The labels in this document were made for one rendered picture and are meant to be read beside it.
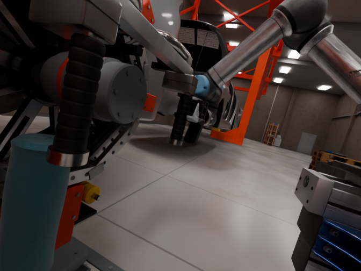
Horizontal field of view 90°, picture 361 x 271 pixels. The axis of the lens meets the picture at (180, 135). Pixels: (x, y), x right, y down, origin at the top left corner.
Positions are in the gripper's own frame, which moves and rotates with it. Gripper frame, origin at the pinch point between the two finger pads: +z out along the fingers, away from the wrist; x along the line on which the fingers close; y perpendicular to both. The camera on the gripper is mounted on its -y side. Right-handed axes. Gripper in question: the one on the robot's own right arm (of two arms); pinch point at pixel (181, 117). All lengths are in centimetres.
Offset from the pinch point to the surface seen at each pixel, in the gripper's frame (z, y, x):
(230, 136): -339, -18, -17
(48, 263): 27.6, -32.1, -8.0
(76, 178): 13.6, -23.3, -20.5
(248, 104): -339, 53, 1
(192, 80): 2.4, 10.3, 1.4
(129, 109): 16.5, -1.0, -6.0
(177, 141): 1.8, -6.8, 1.2
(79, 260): 1, -62, -26
